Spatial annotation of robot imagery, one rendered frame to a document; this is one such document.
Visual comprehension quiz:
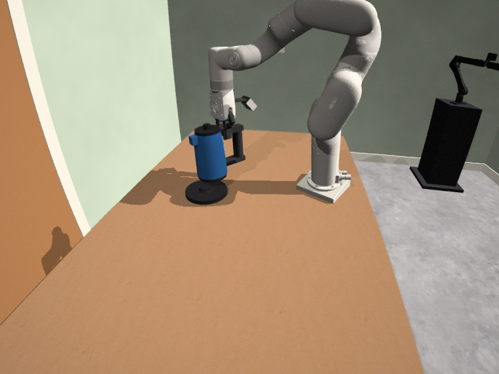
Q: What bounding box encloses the blue kettle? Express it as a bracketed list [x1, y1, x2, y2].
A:
[188, 123, 246, 183]

